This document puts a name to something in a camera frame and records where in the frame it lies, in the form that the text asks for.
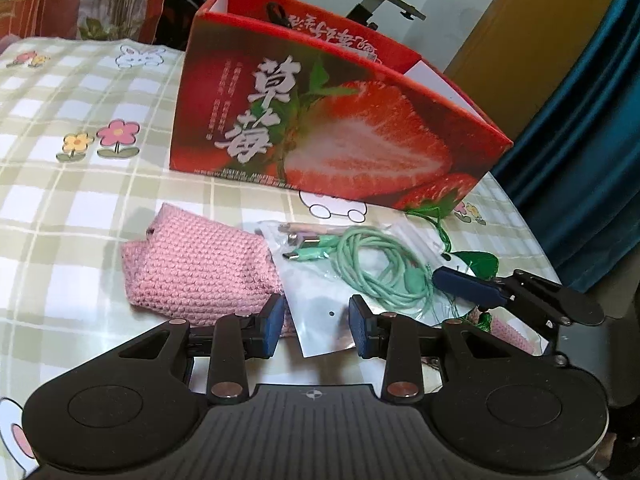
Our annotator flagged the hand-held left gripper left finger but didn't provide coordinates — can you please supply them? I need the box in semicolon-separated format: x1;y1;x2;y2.
120;294;286;406

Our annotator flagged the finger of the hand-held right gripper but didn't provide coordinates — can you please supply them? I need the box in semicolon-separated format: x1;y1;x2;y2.
515;307;572;367
433;266;607;327

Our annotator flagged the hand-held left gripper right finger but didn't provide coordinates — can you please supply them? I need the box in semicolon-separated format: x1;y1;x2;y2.
348;295;526;403

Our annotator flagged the green pouch with cord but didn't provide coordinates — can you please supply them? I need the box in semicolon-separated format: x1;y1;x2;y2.
405;205;501;333

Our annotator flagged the pink knitted pouch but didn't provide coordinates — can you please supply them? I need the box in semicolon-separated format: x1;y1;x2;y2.
465;309;547;357
122;205;297;337

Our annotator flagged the clear plastic bag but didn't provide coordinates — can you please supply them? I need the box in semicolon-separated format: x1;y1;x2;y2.
257;220;451;359

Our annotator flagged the green charging cable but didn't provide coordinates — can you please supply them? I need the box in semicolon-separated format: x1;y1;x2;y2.
282;225;437;320

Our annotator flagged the red strawberry print box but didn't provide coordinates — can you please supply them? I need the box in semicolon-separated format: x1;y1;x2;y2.
169;0;513;211

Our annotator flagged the blue curtain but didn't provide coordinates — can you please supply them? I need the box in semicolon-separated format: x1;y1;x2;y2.
492;0;640;296

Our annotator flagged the checked bunny print tablecloth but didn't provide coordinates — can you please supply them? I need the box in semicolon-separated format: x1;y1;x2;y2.
0;35;563;480

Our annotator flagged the wooden door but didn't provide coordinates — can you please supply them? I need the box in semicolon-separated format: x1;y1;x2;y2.
442;0;628;81

